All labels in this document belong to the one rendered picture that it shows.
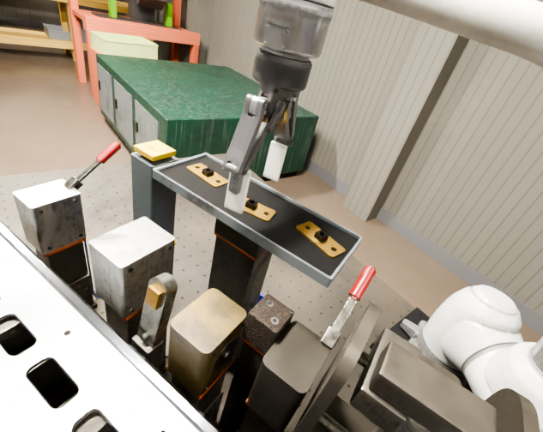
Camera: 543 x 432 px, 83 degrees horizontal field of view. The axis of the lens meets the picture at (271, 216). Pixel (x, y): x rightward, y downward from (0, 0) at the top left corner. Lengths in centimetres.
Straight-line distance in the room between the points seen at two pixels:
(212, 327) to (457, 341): 67
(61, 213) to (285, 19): 55
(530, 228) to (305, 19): 248
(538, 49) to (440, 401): 45
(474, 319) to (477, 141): 196
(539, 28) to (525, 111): 211
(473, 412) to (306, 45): 42
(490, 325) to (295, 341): 57
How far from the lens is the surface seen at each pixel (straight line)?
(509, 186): 271
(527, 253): 280
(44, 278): 65
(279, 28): 41
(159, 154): 67
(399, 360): 37
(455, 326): 95
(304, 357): 46
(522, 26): 56
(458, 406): 38
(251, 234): 48
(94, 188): 142
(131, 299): 55
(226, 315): 47
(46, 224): 73
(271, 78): 42
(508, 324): 94
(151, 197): 70
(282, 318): 46
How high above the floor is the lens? 145
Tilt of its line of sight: 34 degrees down
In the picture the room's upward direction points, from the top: 16 degrees clockwise
